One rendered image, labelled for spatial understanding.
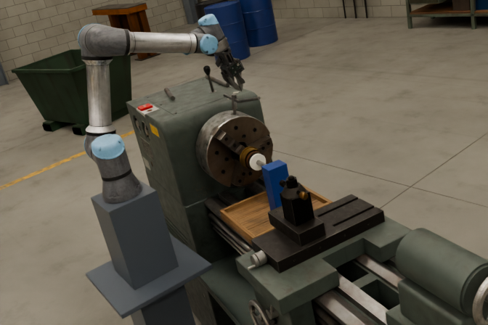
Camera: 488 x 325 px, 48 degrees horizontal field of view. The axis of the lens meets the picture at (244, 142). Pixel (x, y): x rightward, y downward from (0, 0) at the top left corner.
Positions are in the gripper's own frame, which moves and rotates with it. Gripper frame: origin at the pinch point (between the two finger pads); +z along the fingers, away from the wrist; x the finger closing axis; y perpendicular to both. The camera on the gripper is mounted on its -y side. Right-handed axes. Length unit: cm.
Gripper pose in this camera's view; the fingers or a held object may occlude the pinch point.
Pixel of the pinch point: (239, 88)
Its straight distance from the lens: 247.0
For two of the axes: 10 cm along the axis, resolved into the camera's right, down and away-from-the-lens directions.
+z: 4.2, 8.0, 4.4
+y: 4.5, 2.4, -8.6
